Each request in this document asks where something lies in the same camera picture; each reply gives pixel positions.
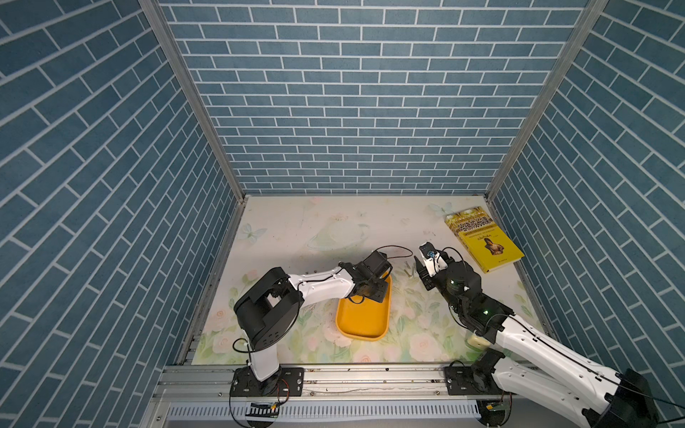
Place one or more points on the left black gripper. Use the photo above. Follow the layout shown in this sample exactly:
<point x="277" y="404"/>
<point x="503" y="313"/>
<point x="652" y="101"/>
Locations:
<point x="379" y="296"/>

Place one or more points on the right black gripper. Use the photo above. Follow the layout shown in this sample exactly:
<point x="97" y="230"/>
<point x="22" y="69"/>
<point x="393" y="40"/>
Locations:
<point x="423" y="274"/>

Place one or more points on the yellow plastic storage tray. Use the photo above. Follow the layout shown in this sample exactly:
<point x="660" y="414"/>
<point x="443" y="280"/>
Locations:
<point x="365" y="320"/>

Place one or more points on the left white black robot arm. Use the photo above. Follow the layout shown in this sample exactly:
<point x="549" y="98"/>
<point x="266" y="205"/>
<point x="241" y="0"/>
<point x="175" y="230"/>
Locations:
<point x="268" y="310"/>

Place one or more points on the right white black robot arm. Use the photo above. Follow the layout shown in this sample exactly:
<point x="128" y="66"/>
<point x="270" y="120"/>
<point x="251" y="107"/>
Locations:
<point x="524" y="361"/>

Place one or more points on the yellow book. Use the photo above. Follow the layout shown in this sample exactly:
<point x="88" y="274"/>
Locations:
<point x="486" y="242"/>

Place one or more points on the pale green soap bar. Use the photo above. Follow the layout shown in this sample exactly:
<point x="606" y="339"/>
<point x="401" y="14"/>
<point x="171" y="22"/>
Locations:
<point x="477" y="342"/>

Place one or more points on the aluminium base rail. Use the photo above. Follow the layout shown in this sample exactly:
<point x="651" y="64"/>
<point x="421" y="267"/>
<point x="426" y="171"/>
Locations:
<point x="325" y="381"/>

